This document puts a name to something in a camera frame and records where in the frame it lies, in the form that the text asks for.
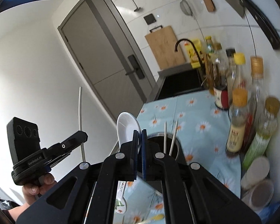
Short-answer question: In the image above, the brown lid jar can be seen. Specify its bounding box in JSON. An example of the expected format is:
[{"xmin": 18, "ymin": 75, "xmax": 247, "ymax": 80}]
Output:
[{"xmin": 241, "ymin": 179, "xmax": 275, "ymax": 212}]

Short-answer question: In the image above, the pale yellow utensil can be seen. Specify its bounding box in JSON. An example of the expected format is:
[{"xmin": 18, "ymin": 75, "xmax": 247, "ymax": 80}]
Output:
[{"xmin": 142, "ymin": 214, "xmax": 165, "ymax": 224}]

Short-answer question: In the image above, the short orange cap sauce bottle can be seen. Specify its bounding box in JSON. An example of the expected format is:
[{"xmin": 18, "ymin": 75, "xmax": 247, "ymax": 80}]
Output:
[{"xmin": 225, "ymin": 88, "xmax": 248, "ymax": 158}]

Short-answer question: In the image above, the person's left hand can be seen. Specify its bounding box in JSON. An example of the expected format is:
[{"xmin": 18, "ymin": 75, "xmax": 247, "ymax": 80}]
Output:
[{"xmin": 22, "ymin": 174, "xmax": 55, "ymax": 206}]

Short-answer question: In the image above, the large yellow oil bottle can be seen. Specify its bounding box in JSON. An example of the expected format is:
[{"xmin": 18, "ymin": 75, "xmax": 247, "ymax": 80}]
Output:
[{"xmin": 186, "ymin": 38, "xmax": 206, "ymax": 69}]

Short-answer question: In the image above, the dark kitchen sink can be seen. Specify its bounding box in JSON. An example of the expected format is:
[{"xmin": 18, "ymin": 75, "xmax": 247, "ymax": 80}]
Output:
[{"xmin": 157, "ymin": 67, "xmax": 209, "ymax": 101}]

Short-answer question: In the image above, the white ceramic spoon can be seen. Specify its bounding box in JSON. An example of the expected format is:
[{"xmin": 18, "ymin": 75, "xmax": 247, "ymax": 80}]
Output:
[{"xmin": 116, "ymin": 112, "xmax": 141, "ymax": 214}]

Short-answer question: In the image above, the black faucet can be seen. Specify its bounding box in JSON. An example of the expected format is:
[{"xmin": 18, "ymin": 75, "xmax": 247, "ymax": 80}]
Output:
[{"xmin": 175, "ymin": 38, "xmax": 206, "ymax": 75}]

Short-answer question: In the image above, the black utensil holder cup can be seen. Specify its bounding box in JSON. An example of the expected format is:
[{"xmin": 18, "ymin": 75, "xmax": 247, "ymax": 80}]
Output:
[{"xmin": 143, "ymin": 133, "xmax": 186, "ymax": 192}]

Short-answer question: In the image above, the black wall outlet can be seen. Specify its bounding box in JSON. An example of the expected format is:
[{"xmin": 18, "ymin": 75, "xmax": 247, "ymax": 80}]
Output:
[{"xmin": 143, "ymin": 14, "xmax": 158, "ymax": 25}]

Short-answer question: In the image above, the black cap bottle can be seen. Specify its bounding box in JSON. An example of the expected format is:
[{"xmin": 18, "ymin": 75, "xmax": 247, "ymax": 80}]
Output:
[{"xmin": 225, "ymin": 48, "xmax": 237, "ymax": 62}]

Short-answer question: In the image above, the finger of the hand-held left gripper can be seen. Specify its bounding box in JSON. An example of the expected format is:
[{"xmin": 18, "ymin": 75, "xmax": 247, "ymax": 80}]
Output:
[
  {"xmin": 46, "ymin": 131, "xmax": 88, "ymax": 159},
  {"xmin": 45, "ymin": 152, "xmax": 72, "ymax": 169}
]

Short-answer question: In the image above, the grey door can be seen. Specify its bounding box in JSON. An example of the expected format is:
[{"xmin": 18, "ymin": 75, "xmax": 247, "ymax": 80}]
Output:
[{"xmin": 58, "ymin": 0, "xmax": 154, "ymax": 122}]

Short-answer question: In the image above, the cleaver with black handle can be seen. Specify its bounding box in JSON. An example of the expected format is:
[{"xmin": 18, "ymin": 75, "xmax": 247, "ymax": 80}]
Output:
[{"xmin": 205, "ymin": 0, "xmax": 280, "ymax": 50}]

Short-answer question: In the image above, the white lid jar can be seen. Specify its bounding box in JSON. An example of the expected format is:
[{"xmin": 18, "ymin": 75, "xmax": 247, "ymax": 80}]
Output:
[{"xmin": 240, "ymin": 156, "xmax": 270, "ymax": 191}]

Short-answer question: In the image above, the yellow cap bottle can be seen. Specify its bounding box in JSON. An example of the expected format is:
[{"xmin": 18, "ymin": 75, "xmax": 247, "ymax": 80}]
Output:
[{"xmin": 227, "ymin": 53, "xmax": 247, "ymax": 92}]

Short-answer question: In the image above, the tall gold cap bottle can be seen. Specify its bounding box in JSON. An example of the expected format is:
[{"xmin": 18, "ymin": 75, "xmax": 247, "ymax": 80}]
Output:
[{"xmin": 243, "ymin": 56, "xmax": 265, "ymax": 150}]

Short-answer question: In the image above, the person's left forearm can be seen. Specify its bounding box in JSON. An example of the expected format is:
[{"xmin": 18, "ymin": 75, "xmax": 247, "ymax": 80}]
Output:
[{"xmin": 2, "ymin": 201, "xmax": 39, "ymax": 224}]

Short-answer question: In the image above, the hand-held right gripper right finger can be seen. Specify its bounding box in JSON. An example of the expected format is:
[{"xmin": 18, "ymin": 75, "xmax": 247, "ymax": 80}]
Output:
[{"xmin": 141, "ymin": 129, "xmax": 263, "ymax": 224}]

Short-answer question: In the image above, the wooden cutting board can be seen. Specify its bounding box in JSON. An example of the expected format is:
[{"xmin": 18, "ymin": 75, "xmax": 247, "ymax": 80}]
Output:
[{"xmin": 144, "ymin": 25, "xmax": 186, "ymax": 70}]

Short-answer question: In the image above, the green label bottle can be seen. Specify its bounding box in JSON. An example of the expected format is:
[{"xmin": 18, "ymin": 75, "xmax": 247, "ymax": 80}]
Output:
[{"xmin": 241, "ymin": 97, "xmax": 280, "ymax": 171}]

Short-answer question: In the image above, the slim yellow oil bottle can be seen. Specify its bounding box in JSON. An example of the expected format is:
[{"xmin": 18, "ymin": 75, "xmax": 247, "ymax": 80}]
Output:
[{"xmin": 205, "ymin": 36, "xmax": 215, "ymax": 55}]

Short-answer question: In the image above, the black door lock handle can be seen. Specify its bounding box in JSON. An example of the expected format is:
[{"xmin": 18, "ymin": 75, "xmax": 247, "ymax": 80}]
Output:
[{"xmin": 125, "ymin": 55, "xmax": 145, "ymax": 79}]

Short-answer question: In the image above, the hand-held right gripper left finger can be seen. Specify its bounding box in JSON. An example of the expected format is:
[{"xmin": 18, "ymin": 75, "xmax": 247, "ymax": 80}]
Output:
[{"xmin": 16, "ymin": 130, "xmax": 142, "ymax": 224}]

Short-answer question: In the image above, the blue daisy tablecloth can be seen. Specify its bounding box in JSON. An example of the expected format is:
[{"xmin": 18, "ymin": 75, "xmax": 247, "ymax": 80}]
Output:
[{"xmin": 112, "ymin": 90, "xmax": 242, "ymax": 224}]

